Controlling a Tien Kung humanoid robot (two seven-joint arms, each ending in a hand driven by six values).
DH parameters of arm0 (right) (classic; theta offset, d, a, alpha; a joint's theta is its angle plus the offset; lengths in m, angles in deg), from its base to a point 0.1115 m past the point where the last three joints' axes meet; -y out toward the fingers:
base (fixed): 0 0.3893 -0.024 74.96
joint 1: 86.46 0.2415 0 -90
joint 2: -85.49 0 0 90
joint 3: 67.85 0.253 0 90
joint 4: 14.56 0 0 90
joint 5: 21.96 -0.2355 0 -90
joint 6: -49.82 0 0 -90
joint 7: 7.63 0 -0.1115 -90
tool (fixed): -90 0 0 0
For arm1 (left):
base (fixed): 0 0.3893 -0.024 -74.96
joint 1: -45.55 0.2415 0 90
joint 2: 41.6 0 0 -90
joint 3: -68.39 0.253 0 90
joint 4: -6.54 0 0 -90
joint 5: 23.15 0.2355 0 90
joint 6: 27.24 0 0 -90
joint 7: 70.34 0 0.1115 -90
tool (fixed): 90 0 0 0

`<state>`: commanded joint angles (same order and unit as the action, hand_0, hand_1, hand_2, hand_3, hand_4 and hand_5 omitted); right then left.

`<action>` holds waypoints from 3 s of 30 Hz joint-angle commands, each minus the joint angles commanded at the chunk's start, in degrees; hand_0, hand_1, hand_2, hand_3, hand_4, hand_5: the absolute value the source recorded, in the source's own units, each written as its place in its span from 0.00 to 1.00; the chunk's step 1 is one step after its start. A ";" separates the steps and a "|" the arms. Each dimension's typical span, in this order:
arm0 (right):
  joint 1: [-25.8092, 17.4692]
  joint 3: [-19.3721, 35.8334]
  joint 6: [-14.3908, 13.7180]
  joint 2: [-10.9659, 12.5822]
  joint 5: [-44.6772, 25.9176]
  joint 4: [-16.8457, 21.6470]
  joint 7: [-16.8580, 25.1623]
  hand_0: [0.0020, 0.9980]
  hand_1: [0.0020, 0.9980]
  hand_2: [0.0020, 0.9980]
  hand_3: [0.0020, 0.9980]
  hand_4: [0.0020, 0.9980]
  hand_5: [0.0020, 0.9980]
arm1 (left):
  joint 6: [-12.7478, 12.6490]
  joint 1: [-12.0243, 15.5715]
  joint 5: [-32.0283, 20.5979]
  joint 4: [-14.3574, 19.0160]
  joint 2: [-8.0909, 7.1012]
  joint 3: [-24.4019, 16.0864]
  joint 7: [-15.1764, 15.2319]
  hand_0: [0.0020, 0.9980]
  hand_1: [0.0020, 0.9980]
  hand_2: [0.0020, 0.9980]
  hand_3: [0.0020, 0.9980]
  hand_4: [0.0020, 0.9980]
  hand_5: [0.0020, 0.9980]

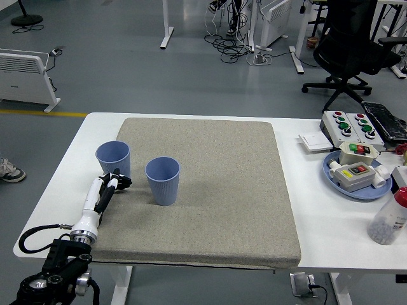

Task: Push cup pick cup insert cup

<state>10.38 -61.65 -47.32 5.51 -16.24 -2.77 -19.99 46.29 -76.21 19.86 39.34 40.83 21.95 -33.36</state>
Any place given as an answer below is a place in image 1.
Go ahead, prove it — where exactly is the person's white black shoe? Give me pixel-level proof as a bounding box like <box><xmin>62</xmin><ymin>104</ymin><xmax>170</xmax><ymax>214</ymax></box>
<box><xmin>0</xmin><ymin>158</ymin><xmax>27</xmax><ymax>184</ymax></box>

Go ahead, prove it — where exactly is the white table leg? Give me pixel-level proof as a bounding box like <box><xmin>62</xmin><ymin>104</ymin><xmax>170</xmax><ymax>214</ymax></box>
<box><xmin>110</xmin><ymin>265</ymin><xmax>134</xmax><ymax>305</ymax></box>
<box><xmin>329</xmin><ymin>272</ymin><xmax>355</xmax><ymax>305</ymax></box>

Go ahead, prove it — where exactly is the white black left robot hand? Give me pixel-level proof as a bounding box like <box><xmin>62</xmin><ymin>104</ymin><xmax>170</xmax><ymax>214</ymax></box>
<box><xmin>70</xmin><ymin>168</ymin><xmax>133</xmax><ymax>239</ymax></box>

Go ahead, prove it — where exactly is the white pipe fitting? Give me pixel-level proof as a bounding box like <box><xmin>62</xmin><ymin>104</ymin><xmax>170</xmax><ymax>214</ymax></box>
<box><xmin>371</xmin><ymin>165</ymin><xmax>390</xmax><ymax>189</ymax></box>

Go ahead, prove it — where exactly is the black office chair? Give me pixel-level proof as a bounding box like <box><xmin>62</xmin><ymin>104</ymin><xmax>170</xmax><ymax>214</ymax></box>
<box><xmin>301</xmin><ymin>0</ymin><xmax>403</xmax><ymax>112</ymax></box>

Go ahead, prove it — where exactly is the red wire bundle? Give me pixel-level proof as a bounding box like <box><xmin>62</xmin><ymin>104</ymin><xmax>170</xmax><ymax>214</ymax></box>
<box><xmin>383</xmin><ymin>144</ymin><xmax>407</xmax><ymax>157</ymax></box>

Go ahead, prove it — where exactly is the black power cord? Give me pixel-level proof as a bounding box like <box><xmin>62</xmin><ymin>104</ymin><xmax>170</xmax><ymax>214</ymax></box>
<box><xmin>308</xmin><ymin>283</ymin><xmax>328</xmax><ymax>305</ymax></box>

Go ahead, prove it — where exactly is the black fan base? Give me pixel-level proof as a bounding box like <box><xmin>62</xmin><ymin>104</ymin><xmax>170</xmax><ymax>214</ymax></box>
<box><xmin>10</xmin><ymin>0</ymin><xmax>45</xmax><ymax>27</ymax></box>

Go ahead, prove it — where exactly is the grey red-black button switch box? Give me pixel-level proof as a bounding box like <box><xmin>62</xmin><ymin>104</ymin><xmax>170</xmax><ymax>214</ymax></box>
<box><xmin>329</xmin><ymin>160</ymin><xmax>376</xmax><ymax>193</ymax></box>

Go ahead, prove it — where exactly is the blue ribbed plastic cup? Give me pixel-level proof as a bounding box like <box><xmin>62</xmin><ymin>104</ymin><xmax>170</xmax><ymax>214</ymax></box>
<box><xmin>95</xmin><ymin>140</ymin><xmax>132</xmax><ymax>179</ymax></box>
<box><xmin>144</xmin><ymin>156</ymin><xmax>181</xmax><ymax>207</ymax></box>

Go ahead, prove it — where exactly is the white hanging cable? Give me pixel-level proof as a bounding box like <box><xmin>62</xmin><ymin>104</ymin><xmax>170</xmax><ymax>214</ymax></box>
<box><xmin>203</xmin><ymin>0</ymin><xmax>224</xmax><ymax>37</ymax></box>

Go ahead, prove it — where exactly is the white green-red button switch box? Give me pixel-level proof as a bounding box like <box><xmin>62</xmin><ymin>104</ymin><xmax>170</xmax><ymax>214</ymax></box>
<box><xmin>337</xmin><ymin>141</ymin><xmax>380</xmax><ymax>166</ymax></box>

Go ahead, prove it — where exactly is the blue round plate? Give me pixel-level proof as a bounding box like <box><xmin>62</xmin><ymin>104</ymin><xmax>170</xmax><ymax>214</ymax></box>
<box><xmin>322</xmin><ymin>150</ymin><xmax>393</xmax><ymax>200</ymax></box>

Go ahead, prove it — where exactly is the white panel heater on feet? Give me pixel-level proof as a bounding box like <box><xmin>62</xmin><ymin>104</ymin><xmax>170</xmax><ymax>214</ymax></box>
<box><xmin>0</xmin><ymin>48</ymin><xmax>62</xmax><ymax>114</ymax></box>
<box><xmin>255</xmin><ymin>0</ymin><xmax>293</xmax><ymax>53</ymax></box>

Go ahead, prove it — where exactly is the silver floor socket box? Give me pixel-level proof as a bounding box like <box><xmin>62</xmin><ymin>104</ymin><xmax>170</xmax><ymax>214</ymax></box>
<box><xmin>289</xmin><ymin>272</ymin><xmax>319</xmax><ymax>299</ymax></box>

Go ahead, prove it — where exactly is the person's leg in black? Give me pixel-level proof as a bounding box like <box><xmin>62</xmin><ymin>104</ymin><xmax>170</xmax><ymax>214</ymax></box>
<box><xmin>226</xmin><ymin>0</ymin><xmax>244</xmax><ymax>37</ymax></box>

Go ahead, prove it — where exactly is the black floor cable tangle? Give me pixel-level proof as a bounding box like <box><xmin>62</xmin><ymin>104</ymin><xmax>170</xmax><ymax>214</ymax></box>
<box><xmin>203</xmin><ymin>31</ymin><xmax>255</xmax><ymax>64</ymax></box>

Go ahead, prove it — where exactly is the floor plug with cable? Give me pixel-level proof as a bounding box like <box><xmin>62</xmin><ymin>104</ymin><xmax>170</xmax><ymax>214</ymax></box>
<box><xmin>46</xmin><ymin>46</ymin><xmax>67</xmax><ymax>72</ymax></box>

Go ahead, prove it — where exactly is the black wrapped keyboard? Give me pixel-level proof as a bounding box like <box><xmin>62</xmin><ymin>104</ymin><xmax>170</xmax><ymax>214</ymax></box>
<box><xmin>361</xmin><ymin>100</ymin><xmax>407</xmax><ymax>143</ymax></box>

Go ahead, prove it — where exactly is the white wall switch plate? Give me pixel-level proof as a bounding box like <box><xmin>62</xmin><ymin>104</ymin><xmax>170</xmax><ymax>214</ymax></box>
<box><xmin>298</xmin><ymin>132</ymin><xmax>334</xmax><ymax>156</ymax></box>

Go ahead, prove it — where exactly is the grey push-button control box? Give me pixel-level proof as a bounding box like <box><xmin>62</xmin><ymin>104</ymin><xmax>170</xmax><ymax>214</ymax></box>
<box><xmin>320</xmin><ymin>110</ymin><xmax>364</xmax><ymax>147</ymax></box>
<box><xmin>345</xmin><ymin>112</ymin><xmax>385</xmax><ymax>151</ymax></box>

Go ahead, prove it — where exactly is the grey-brown fabric mat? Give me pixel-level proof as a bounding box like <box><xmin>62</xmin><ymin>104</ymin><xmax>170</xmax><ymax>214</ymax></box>
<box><xmin>76</xmin><ymin>117</ymin><xmax>302</xmax><ymax>271</ymax></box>

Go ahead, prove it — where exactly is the clear bottle with red cap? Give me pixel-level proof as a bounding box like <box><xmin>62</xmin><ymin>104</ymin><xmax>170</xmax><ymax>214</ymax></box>
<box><xmin>367</xmin><ymin>186</ymin><xmax>407</xmax><ymax>246</ymax></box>

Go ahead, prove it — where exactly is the white desk leg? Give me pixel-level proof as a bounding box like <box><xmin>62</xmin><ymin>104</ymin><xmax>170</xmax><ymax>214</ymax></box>
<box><xmin>160</xmin><ymin>0</ymin><xmax>175</xmax><ymax>50</ymax></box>
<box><xmin>288</xmin><ymin>0</ymin><xmax>314</xmax><ymax>76</ymax></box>
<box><xmin>244</xmin><ymin>0</ymin><xmax>256</xmax><ymax>53</ymax></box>

